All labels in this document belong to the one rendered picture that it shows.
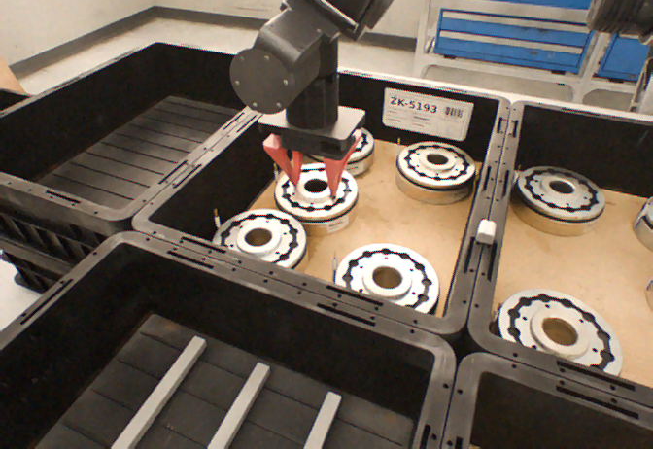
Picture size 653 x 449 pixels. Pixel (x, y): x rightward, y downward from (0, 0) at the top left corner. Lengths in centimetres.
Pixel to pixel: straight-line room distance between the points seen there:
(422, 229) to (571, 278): 17
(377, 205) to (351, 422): 28
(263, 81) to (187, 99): 50
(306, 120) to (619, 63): 220
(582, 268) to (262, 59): 41
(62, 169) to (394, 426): 57
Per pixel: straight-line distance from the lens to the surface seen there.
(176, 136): 74
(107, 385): 45
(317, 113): 44
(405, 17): 340
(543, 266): 54
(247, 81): 37
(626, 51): 252
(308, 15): 39
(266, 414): 40
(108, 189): 66
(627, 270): 58
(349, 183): 54
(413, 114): 65
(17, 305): 75
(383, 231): 53
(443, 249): 52
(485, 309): 34
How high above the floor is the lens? 119
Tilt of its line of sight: 40 degrees down
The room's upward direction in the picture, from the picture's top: straight up
